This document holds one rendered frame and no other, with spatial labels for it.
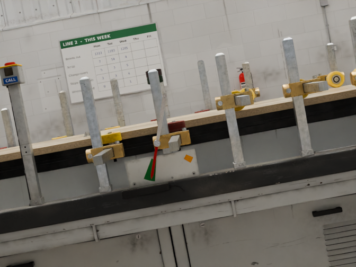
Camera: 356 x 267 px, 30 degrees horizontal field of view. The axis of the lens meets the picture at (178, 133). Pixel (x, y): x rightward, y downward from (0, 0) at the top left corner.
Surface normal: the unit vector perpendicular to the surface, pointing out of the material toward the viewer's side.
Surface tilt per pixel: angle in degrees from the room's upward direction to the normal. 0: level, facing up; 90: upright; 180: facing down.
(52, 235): 90
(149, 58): 90
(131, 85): 90
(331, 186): 90
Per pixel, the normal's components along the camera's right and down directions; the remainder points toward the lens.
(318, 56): -0.02, 0.06
